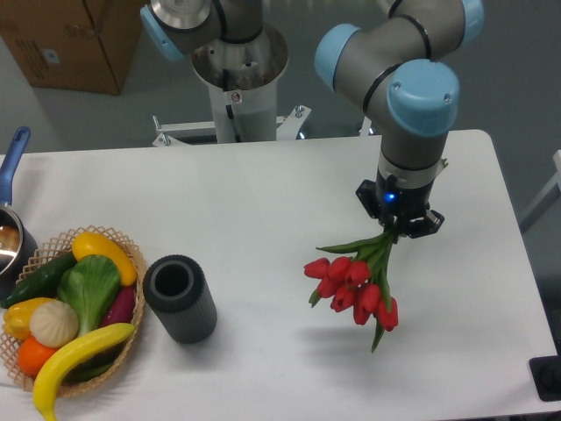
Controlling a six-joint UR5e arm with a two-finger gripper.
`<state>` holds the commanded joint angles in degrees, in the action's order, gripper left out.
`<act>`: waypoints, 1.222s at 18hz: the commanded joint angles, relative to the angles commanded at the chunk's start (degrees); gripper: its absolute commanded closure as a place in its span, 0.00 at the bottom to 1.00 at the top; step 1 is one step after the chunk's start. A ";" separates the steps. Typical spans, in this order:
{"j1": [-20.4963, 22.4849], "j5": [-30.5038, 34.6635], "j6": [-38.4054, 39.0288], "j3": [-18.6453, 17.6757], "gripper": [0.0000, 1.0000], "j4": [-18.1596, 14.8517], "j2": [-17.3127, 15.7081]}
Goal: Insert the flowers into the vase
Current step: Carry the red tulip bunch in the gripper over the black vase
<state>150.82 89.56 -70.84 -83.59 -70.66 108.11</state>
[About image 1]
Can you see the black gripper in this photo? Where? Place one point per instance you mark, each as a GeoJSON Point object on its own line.
{"type": "Point", "coordinates": [400, 209]}

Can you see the red tulip bouquet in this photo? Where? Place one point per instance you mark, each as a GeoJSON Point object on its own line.
{"type": "Point", "coordinates": [357, 279]}

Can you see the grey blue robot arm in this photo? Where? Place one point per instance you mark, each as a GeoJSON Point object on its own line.
{"type": "Point", "coordinates": [393, 73]}

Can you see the dark grey ribbed vase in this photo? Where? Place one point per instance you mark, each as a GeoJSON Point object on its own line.
{"type": "Point", "coordinates": [176, 289]}

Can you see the black device at table edge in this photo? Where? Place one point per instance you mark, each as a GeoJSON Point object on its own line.
{"type": "Point", "coordinates": [546, 375]}

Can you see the purple eggplant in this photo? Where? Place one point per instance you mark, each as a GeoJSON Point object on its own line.
{"type": "Point", "coordinates": [121, 311]}

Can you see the green leafy cabbage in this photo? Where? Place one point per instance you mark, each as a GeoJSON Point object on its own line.
{"type": "Point", "coordinates": [90, 288]}

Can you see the woven wicker basket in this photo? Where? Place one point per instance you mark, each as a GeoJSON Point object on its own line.
{"type": "Point", "coordinates": [54, 248]}

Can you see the white garlic bulb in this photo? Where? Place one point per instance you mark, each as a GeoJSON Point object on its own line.
{"type": "Point", "coordinates": [54, 324]}

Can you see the green cucumber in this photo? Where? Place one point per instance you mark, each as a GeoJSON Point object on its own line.
{"type": "Point", "coordinates": [41, 281]}

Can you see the cardboard box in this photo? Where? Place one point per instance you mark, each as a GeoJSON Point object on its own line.
{"type": "Point", "coordinates": [74, 45]}

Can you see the orange fruit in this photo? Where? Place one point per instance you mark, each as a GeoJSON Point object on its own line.
{"type": "Point", "coordinates": [32, 356]}

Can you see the yellow banana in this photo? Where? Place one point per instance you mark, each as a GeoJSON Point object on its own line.
{"type": "Point", "coordinates": [49, 379]}

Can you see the yellow bell pepper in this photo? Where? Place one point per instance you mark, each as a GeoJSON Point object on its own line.
{"type": "Point", "coordinates": [17, 317]}

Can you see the white metal frame base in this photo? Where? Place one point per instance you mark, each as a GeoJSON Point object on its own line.
{"type": "Point", "coordinates": [291, 126]}

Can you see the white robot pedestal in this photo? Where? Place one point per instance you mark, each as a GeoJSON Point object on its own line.
{"type": "Point", "coordinates": [242, 83]}

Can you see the blue handled saucepan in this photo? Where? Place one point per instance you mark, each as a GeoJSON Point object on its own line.
{"type": "Point", "coordinates": [17, 244]}

